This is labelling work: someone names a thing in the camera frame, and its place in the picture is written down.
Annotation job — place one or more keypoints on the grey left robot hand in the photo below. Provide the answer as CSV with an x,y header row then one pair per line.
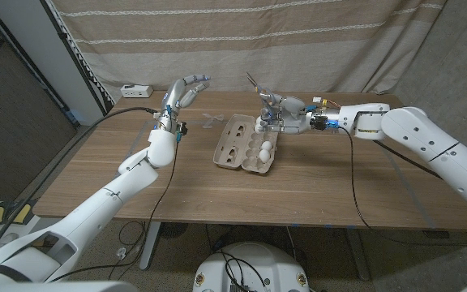
x,y
172,95

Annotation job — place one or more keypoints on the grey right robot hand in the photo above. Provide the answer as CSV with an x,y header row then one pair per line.
x,y
294,115

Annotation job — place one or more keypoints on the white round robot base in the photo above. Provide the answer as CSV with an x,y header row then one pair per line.
x,y
274,267

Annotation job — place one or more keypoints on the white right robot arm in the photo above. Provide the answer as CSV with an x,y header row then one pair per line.
x,y
416,130

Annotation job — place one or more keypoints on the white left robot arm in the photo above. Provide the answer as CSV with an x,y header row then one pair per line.
x,y
108,198

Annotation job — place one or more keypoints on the white egg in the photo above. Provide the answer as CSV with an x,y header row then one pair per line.
x,y
266,145
264,155

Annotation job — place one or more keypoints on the grey cardboard egg carton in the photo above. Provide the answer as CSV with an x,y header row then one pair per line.
x,y
233,146

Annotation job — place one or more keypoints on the white power strip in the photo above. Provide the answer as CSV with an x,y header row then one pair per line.
x,y
136,91

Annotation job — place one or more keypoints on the beige striped curtain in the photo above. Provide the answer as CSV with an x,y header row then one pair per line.
x,y
298,40

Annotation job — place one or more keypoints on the black ribbed round object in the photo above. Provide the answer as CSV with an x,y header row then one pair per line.
x,y
174,229

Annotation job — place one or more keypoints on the white table leg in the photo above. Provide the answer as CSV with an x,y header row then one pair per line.
x,y
359,255
150,243

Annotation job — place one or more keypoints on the small white plug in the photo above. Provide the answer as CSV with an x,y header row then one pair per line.
x,y
121,254

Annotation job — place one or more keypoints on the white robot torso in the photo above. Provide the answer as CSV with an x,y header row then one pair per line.
x,y
55,287

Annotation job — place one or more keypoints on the black slanted frame post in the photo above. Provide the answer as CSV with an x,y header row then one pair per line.
x,y
69,48

